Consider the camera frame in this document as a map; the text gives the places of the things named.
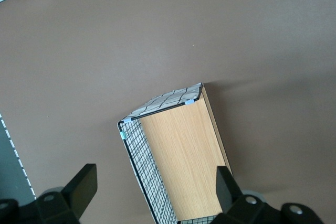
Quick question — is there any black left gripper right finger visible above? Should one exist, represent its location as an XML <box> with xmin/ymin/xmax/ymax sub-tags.
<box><xmin>209</xmin><ymin>165</ymin><xmax>323</xmax><ymax>224</ymax></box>

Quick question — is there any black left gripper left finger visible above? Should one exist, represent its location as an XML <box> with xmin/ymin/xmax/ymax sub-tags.
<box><xmin>0</xmin><ymin>164</ymin><xmax>98</xmax><ymax>224</ymax></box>

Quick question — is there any dark mat white dashed edge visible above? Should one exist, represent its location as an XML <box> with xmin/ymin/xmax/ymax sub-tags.
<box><xmin>0</xmin><ymin>113</ymin><xmax>37</xmax><ymax>201</ymax></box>

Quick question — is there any wire mesh wooden shelf box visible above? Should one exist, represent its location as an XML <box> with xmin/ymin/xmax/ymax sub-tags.
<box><xmin>116</xmin><ymin>82</ymin><xmax>233</xmax><ymax>224</ymax></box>

